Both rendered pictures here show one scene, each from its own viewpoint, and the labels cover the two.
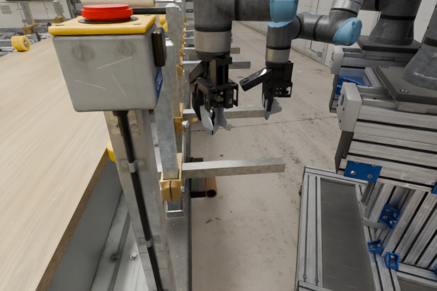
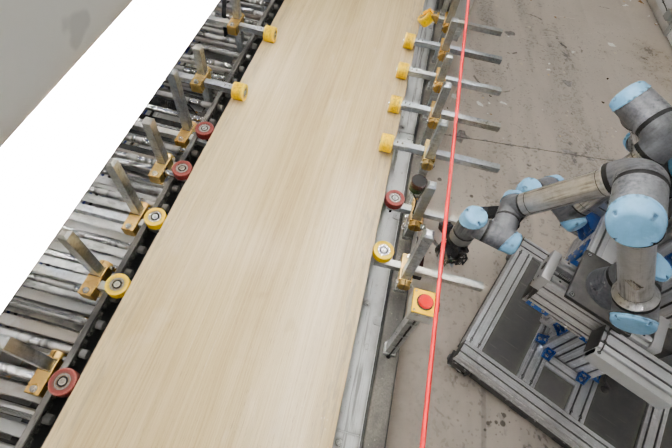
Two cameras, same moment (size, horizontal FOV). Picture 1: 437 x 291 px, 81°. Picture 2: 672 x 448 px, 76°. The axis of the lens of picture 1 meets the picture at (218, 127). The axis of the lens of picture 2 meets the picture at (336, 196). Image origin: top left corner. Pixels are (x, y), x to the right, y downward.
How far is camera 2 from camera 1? 1.17 m
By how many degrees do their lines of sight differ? 27
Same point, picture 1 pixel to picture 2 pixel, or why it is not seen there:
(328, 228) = (511, 309)
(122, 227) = not seen: hidden behind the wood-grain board
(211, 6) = (466, 234)
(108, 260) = not seen: hidden behind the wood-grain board
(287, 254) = (467, 310)
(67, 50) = (413, 313)
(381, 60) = not seen: hidden behind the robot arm
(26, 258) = (348, 318)
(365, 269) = (522, 351)
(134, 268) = (367, 311)
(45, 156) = (338, 247)
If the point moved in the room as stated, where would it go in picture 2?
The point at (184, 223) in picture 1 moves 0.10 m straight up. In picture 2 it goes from (403, 298) to (409, 289)
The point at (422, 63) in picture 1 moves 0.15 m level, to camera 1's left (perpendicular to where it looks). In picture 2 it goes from (596, 281) to (551, 266)
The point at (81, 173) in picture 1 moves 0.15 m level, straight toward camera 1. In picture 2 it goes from (361, 270) to (374, 308)
